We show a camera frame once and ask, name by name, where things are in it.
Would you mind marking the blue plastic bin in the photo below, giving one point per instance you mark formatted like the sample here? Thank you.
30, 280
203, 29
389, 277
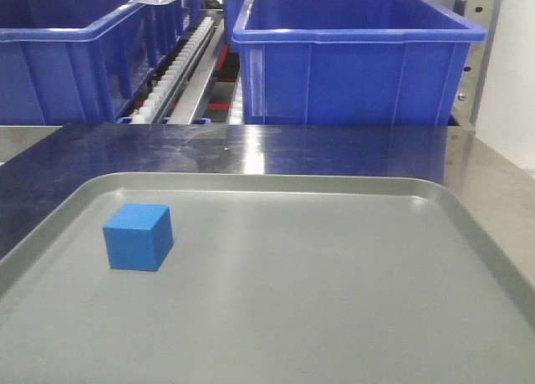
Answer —
82, 61
351, 62

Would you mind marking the blue plastic bin right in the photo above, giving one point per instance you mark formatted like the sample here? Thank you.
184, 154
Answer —
351, 62

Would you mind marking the blue plastic bin left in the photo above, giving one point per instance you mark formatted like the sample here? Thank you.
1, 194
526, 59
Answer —
82, 61

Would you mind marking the steel shelf upright post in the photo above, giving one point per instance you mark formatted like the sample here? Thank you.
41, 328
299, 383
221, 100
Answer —
491, 10

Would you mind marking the grey metal tray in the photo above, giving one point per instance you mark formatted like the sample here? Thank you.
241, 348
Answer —
270, 279

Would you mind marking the blue foam cube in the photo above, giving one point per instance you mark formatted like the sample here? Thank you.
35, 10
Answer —
138, 236

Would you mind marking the white roller track rail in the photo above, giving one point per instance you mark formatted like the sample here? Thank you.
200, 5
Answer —
159, 101

